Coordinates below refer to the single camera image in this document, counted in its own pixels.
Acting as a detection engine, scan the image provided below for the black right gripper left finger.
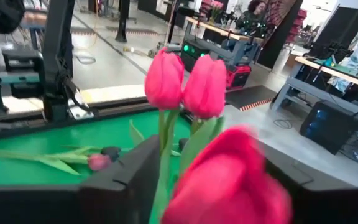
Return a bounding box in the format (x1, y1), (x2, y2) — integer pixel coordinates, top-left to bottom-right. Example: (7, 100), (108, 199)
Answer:
(0, 135), (162, 224)

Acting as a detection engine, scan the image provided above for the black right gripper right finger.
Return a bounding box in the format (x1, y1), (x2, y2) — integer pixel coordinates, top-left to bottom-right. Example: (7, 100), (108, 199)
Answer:
(264, 158), (358, 224)

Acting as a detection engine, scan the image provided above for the dark pink artificial tulip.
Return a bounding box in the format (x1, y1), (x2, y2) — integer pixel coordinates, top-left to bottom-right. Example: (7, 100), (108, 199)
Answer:
(0, 145), (113, 177)

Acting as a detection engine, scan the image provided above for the red artificial tulip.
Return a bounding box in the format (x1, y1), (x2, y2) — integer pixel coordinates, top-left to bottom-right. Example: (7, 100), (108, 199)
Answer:
(178, 54), (228, 178)
(161, 125), (294, 224)
(144, 47), (186, 224)

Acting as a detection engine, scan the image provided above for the green table mat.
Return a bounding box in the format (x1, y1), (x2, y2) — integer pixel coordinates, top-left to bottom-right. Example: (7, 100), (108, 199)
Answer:
(0, 109), (194, 187)

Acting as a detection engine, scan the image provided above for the black computer tower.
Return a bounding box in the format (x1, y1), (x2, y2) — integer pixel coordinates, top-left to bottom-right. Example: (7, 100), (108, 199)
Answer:
(299, 99), (358, 156)

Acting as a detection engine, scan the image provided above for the wooden table with grey legs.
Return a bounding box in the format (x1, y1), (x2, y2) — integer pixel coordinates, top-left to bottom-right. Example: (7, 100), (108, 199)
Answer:
(183, 15), (264, 67)
(270, 55), (358, 159)

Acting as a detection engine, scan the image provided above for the black floor mat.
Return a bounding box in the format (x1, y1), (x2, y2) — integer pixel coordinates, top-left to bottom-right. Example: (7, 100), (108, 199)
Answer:
(224, 85), (278, 112)

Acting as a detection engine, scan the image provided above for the black box with pale stripe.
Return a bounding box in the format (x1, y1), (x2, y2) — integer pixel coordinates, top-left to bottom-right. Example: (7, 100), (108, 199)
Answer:
(1, 49), (45, 98)

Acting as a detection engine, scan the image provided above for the red box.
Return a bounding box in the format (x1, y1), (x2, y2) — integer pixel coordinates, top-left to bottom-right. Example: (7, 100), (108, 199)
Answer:
(225, 63), (252, 91)

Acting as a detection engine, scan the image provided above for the black panel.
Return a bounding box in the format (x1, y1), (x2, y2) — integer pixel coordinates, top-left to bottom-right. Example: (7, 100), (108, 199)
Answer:
(256, 0), (304, 70)
(314, 6), (358, 60)

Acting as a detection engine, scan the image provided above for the black box with green lights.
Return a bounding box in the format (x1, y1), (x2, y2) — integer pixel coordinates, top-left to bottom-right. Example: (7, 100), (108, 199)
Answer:
(180, 39), (211, 73)

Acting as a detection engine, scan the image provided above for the person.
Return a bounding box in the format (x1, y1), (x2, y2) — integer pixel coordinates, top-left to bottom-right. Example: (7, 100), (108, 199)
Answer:
(235, 0), (269, 38)

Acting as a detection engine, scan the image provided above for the pink flower bunch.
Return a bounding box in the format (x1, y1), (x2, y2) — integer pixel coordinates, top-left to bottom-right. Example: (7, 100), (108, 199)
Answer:
(209, 0), (225, 20)

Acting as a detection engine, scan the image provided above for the black table frame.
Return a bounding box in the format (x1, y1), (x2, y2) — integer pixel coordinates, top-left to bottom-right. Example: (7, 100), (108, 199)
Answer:
(0, 95), (183, 142)

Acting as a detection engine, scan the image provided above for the black post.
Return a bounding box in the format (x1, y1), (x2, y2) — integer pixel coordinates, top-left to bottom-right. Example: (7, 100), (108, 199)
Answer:
(115, 0), (131, 44)

